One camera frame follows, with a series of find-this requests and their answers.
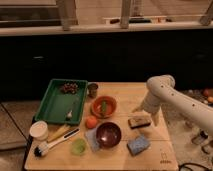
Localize small metal cup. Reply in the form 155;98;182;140
88;83;98;98

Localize blue sponge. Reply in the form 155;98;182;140
127;135;150;156

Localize garlic bulb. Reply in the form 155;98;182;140
66;110;72;120

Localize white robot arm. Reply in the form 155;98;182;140
134;75;213;136

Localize small green cup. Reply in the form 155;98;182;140
71;138;86;155

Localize white round container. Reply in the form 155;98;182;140
29;121;48;140

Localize dark grapes bunch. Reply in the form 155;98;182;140
60;83;78;94

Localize green plastic tray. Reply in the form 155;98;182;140
35;79;88;125

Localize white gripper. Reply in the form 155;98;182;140
132;99;161;126

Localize orange fruit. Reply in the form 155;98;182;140
85;116;98;129

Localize orange bowl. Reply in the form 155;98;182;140
91;96;117;119

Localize green vegetable in bowl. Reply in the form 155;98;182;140
101;101;107;116

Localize grey blue cloth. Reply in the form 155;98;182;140
85;129;100;152

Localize dark red bowl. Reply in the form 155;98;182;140
95;122;122;148

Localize yellow wooden utensil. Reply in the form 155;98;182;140
47;125;70;142

